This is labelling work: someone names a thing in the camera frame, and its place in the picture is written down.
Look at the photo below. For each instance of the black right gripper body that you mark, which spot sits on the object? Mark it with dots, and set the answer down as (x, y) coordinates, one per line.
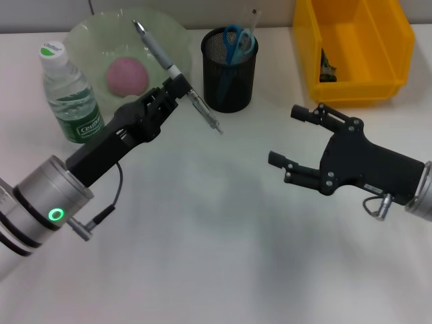
(364, 165)

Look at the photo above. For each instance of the yellow plastic bin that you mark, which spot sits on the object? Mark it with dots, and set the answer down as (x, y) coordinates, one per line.
(357, 89)

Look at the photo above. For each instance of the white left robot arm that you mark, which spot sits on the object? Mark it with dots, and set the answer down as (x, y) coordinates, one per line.
(40, 209)

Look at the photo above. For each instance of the blue scissors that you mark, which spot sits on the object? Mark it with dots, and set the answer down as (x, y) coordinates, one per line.
(231, 44)

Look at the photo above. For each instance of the black mesh pen holder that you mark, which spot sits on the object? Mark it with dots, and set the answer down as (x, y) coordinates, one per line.
(229, 87)

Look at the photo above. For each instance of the clear green-label water bottle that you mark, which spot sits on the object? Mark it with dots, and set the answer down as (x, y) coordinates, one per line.
(72, 101)

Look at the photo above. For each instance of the pale green glass fruit plate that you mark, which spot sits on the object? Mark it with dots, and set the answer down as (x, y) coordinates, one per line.
(98, 44)

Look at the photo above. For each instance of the pink peach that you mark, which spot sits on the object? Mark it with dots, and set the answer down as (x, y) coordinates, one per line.
(126, 77)

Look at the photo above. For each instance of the clear plastic ruler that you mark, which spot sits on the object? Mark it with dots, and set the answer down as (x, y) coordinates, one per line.
(254, 20)

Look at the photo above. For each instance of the silver pen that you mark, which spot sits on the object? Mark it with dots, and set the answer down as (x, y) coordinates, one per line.
(157, 50)

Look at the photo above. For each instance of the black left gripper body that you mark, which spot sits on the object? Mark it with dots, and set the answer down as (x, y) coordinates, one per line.
(111, 148)

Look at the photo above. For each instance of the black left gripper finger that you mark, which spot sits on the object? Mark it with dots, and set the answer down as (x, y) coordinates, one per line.
(179, 96)
(158, 108)

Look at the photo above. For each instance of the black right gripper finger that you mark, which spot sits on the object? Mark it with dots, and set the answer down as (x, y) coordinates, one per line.
(324, 116)
(300, 172)

